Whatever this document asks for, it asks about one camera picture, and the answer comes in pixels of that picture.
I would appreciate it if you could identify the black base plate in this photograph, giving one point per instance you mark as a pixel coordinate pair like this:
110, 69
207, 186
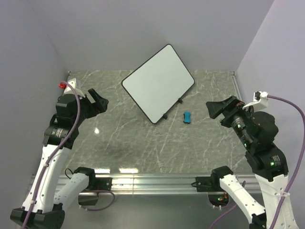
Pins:
100, 183
206, 184

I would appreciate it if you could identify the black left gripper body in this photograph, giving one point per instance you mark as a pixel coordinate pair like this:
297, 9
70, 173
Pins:
86, 109

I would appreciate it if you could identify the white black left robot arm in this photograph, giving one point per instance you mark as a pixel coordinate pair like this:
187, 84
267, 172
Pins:
43, 208

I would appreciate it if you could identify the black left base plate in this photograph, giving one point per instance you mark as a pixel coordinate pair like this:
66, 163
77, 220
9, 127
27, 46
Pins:
100, 183

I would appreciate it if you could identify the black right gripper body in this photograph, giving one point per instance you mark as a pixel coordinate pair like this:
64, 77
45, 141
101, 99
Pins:
235, 115

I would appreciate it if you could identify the blue whiteboard eraser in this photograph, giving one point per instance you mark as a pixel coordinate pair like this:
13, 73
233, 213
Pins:
187, 117

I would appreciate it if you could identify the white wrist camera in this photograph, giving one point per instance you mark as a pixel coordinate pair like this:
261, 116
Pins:
260, 101
75, 84

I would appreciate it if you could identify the white board black frame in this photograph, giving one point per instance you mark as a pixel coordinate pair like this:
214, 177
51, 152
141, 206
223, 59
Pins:
159, 83

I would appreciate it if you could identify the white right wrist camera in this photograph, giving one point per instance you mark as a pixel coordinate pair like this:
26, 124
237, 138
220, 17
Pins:
260, 101

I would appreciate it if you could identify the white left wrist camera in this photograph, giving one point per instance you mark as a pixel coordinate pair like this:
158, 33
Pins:
75, 84

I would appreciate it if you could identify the aluminium mounting rail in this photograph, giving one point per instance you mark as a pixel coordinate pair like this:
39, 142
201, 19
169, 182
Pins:
161, 184

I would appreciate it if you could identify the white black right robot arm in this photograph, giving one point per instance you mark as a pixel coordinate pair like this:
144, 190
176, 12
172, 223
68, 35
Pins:
256, 130

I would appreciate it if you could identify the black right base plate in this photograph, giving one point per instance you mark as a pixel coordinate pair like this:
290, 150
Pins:
206, 184

